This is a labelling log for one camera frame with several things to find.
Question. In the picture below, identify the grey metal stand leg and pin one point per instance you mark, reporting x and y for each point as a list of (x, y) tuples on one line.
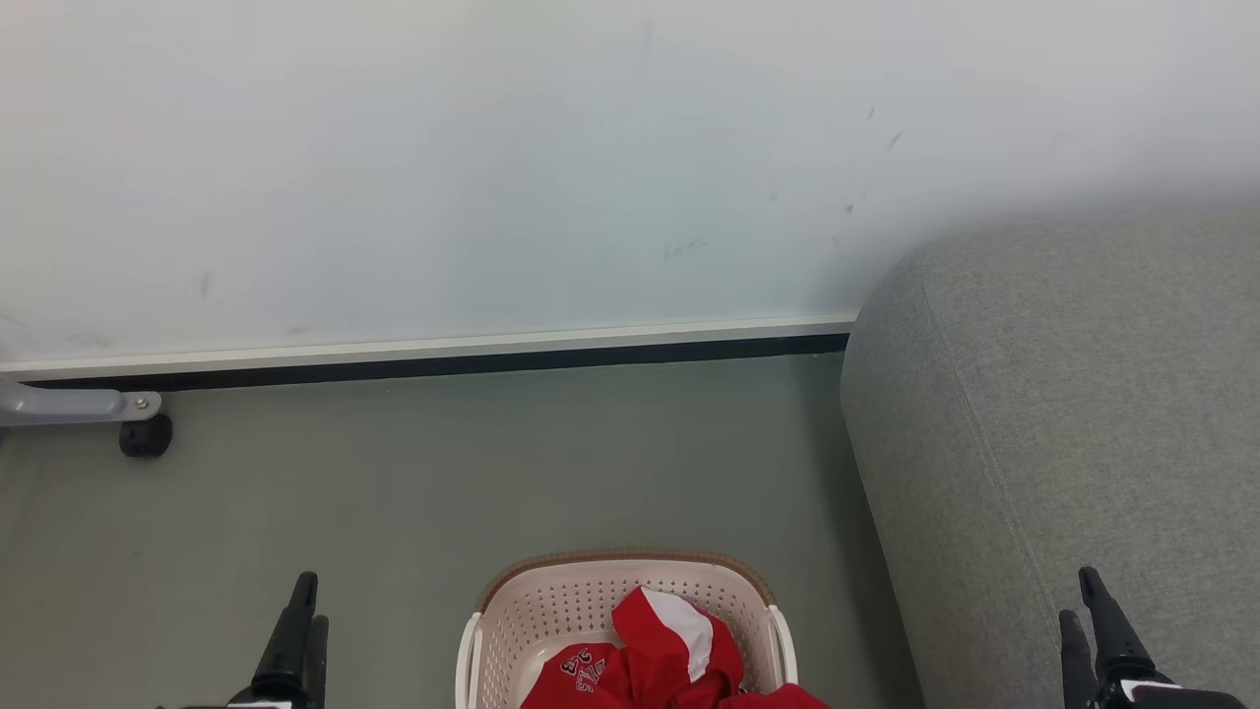
[(69, 404)]

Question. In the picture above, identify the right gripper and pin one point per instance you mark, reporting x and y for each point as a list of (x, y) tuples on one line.
[(1162, 695)]

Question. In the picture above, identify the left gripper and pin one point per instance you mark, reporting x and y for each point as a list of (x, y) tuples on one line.
[(266, 703)]

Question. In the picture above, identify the red basketball jersey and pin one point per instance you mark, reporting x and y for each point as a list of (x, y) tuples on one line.
[(591, 684)]

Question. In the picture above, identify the red white basketball shorts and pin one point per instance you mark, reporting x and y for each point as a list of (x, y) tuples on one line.
[(669, 640)]

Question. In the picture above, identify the beige perforated plastic laundry basket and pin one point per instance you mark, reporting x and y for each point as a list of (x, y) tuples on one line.
[(551, 611)]

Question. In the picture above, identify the white and black baseboard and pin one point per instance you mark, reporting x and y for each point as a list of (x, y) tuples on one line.
[(443, 356)]

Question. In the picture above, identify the grey fabric sofa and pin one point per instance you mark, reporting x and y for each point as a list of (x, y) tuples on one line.
[(1083, 414)]

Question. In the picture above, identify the black caster wheel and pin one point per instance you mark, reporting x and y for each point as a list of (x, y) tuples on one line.
[(146, 435)]

